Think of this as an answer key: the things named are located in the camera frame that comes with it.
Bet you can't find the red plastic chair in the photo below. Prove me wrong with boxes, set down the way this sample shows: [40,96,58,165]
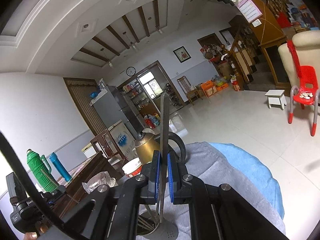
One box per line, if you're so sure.
[287,40,319,137]

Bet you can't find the dark carved wooden bench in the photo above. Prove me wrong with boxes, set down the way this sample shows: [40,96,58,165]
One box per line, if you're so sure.
[53,151,124,218]

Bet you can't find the green thermos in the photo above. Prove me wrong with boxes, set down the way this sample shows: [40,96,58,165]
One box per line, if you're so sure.
[27,149,59,192]

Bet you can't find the dark chopstick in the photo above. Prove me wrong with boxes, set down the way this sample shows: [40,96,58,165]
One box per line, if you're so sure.
[137,205,157,233]
[159,94,169,223]

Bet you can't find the grey chopstick holder cup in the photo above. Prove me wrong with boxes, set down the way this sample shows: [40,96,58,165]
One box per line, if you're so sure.
[137,210,178,239]

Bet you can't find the round wall clock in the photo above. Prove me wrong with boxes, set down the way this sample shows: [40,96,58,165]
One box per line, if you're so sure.
[126,67,136,76]

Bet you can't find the wooden chair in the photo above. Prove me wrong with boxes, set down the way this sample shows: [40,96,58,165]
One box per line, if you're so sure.
[177,76,201,105]

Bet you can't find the blue thermos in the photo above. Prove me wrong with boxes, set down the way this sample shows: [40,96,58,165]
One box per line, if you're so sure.
[49,152,72,182]

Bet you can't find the grey table cloth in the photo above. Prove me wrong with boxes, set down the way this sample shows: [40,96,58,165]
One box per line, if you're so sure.
[164,142,286,239]

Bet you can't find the framed picture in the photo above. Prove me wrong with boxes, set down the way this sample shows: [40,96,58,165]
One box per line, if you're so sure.
[173,46,191,63]

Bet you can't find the white chest freezer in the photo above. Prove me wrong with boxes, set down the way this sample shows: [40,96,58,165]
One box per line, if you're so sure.
[108,120,137,160]

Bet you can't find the grey refrigerator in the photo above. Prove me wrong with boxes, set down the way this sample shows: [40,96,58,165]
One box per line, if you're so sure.
[90,79,147,139]

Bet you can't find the golden electric kettle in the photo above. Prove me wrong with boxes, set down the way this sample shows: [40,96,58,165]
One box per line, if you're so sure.
[135,131,186,165]

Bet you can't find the beige sofa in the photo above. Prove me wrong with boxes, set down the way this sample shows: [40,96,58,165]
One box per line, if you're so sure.
[278,30,320,87]

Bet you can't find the white red bowl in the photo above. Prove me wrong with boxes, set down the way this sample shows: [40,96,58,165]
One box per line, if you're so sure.
[121,157,142,178]

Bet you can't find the wall calendar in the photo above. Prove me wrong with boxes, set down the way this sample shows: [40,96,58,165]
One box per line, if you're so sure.
[230,0,263,27]

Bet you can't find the black cable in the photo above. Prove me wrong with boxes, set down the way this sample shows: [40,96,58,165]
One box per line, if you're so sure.
[0,130,83,240]

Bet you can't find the white small stool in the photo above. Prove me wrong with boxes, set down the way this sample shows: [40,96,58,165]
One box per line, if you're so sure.
[265,89,287,110]

